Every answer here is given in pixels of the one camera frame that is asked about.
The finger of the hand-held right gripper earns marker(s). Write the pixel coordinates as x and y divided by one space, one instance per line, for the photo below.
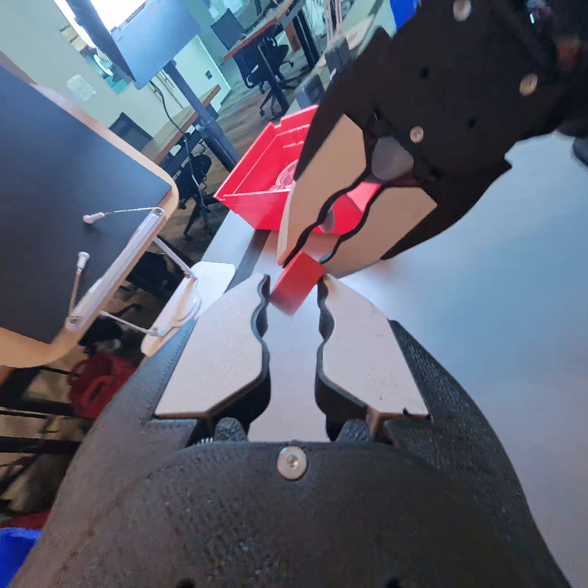
390 220
326 170

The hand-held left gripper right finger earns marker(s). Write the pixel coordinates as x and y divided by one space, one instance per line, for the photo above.
367 363

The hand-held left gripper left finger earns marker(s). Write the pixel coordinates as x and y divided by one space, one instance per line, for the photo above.
216 363

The red tape roll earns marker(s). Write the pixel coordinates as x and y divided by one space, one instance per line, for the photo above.
287 177

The red plastic bin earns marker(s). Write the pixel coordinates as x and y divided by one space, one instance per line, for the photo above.
252 183

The red rectangular block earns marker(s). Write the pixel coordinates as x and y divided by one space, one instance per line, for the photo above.
296 285

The blue plastic bin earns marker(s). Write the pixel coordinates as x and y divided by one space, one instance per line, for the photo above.
16 556

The person's right forearm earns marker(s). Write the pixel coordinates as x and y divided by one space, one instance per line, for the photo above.
574 101

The dark grey power adapter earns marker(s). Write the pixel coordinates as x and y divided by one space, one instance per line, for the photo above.
337 55
308 92

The red tool bag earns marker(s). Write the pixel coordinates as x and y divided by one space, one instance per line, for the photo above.
101 381

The black office chair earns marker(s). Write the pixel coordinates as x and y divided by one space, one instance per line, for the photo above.
197 183
257 59

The light stand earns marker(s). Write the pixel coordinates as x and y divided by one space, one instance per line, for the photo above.
202 115

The black board on stand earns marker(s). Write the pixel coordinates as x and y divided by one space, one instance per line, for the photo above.
110 275

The wooden office desk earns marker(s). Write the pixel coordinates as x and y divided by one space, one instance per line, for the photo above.
262 27
183 124

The studio light panel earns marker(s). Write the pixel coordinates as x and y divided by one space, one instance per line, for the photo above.
151 36

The teal wall poster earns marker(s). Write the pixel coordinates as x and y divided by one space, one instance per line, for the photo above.
108 69

